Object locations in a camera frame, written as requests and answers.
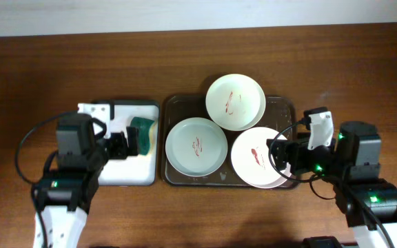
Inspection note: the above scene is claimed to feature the pale blue plate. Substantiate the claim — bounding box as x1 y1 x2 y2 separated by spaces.
165 117 228 177

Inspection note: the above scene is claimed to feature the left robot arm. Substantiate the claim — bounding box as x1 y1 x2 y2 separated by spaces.
31 113 139 247

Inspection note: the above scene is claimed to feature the cream plate with red stain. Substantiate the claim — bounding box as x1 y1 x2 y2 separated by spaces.
205 74 266 131

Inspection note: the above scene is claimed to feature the pink plate with red stain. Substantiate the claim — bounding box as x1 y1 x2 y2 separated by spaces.
230 127 287 189

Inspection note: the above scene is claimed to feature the white sponge tray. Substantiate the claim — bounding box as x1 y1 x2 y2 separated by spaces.
99 100 160 187

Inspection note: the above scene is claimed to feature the green yellow sponge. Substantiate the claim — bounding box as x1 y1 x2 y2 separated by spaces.
130 116 157 156

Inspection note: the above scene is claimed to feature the dark brown serving tray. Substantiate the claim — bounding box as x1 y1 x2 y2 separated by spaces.
160 94 296 189

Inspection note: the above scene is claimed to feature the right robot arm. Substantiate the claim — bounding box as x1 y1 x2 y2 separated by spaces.
266 121 397 248

